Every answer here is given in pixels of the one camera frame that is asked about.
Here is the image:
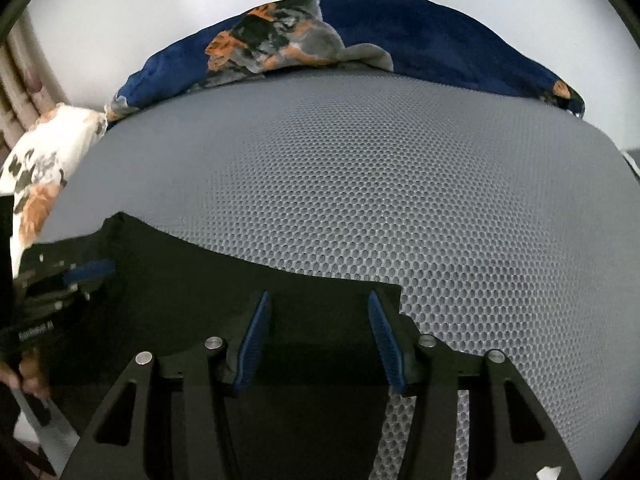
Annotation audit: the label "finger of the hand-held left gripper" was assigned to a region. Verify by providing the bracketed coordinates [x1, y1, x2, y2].
[20, 260, 117, 291]
[20, 285, 91, 313]

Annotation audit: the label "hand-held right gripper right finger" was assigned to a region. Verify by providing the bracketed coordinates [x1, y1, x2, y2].
[367, 290, 583, 480]

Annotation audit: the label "person's left hand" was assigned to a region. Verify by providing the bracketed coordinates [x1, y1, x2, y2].
[0, 350, 53, 401]

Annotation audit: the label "beige curtain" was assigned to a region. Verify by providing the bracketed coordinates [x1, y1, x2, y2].
[0, 25, 71, 161]

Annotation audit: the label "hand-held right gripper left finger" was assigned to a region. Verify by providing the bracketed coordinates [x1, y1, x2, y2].
[60, 291, 273, 480]

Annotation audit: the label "grey mattress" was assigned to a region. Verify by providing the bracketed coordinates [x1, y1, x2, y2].
[620, 147, 640, 181]

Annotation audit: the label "black pants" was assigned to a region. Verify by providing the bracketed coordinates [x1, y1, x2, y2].
[15, 212, 421, 480]

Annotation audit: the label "grey mesh mat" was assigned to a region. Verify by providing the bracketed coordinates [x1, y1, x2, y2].
[37, 67, 640, 480]

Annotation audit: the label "white floral pillow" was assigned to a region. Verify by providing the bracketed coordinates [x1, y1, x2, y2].
[0, 102, 108, 276]

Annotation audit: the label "navy floral blanket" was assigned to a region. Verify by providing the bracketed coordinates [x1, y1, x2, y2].
[105, 0, 587, 121]

